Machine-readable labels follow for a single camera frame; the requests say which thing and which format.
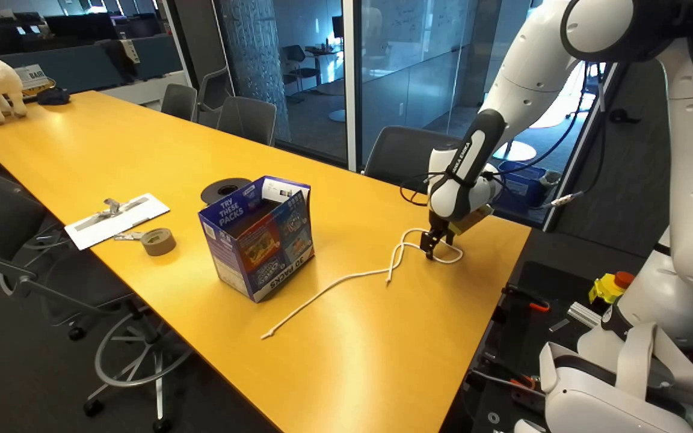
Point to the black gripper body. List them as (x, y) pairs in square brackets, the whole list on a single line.
[(441, 227)]

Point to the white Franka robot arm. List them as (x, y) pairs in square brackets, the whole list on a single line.
[(692, 200)]

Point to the blue cardboard box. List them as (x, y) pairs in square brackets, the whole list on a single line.
[(258, 248)]

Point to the grey office chair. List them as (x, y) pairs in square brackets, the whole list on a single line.
[(218, 87), (178, 101), (399, 156), (1, 224), (252, 120)]

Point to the blue recycling bin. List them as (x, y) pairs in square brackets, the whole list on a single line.
[(527, 192)]

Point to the yellow red emergency stop button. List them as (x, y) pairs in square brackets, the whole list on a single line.
[(608, 289)]

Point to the black tape roll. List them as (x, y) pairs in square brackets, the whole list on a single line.
[(218, 192)]

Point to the grey tape roll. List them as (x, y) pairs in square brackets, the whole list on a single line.
[(163, 248)]

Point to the white paper sheet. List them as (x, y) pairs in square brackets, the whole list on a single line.
[(133, 213)]

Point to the small metal clip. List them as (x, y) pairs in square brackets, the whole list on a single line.
[(112, 207)]

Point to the dark teal desk partition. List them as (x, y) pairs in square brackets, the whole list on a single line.
[(83, 69)]

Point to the small black object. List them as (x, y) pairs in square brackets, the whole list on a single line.
[(53, 97)]

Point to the white table sign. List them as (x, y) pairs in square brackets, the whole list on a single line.
[(34, 78)]

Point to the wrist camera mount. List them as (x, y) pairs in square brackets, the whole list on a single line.
[(472, 220)]

